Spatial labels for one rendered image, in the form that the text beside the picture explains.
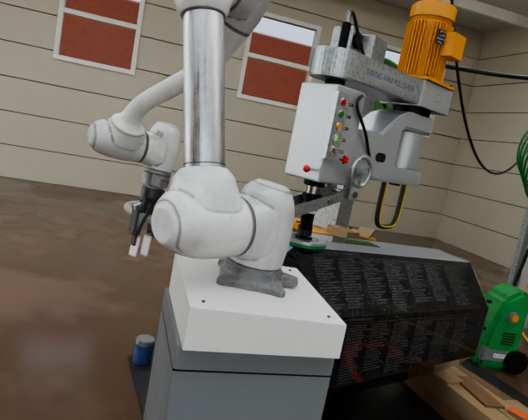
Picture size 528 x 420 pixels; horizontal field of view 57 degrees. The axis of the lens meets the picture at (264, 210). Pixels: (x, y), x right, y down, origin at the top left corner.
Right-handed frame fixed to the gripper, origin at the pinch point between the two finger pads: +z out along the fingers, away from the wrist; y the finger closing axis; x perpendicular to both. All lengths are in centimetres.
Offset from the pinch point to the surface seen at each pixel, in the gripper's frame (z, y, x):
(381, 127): -68, 112, -30
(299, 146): -48, 74, -9
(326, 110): -65, 70, -19
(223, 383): 16, -23, -57
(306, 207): -23, 74, -20
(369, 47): -124, 172, 13
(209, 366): 12, -26, -54
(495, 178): -113, 798, -7
